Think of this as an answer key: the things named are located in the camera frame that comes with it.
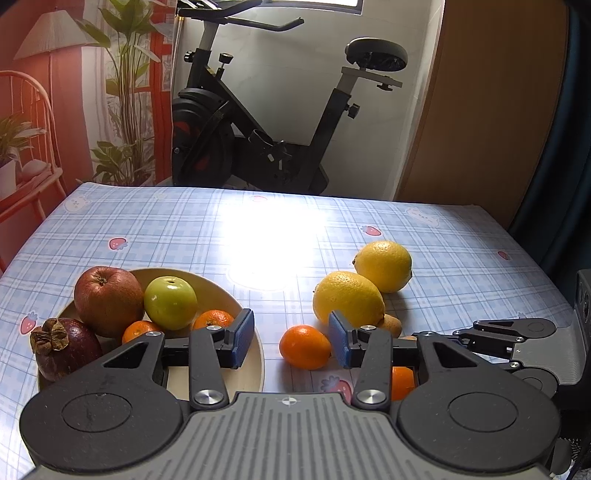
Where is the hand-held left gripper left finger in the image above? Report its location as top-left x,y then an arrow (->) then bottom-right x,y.
98,308 -> 256,412

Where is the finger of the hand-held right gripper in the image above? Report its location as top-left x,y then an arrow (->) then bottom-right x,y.
455,318 -> 525,345
462,340 -> 525,371

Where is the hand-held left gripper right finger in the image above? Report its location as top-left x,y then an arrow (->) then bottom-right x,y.
329,310 -> 490,412

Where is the orange tangerine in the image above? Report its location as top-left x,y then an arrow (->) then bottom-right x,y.
392,366 -> 416,401
191,309 -> 236,330
122,320 -> 163,344
279,324 -> 333,371

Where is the beige bowl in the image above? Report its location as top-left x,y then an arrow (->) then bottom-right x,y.
38,268 -> 266,402

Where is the yellow lemon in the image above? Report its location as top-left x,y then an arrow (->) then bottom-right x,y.
312,271 -> 385,329
353,240 -> 413,294

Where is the dark purple mangosteen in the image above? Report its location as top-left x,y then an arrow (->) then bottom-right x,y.
30,318 -> 103,383

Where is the brown kiwi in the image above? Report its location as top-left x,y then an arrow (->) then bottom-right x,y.
375,313 -> 403,339

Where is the green apple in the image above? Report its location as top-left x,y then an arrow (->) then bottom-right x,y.
143,276 -> 198,331

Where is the blue checked tablecloth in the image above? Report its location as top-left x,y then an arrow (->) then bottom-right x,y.
0,181 -> 575,467

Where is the red apple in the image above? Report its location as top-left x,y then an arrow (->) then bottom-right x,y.
74,266 -> 145,339

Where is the dark teal curtain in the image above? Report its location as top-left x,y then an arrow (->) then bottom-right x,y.
508,0 -> 591,287

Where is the black exercise bike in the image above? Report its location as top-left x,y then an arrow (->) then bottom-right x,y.
171,0 -> 409,195

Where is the brown wooden door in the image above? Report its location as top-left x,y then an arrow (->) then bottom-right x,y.
392,0 -> 568,229

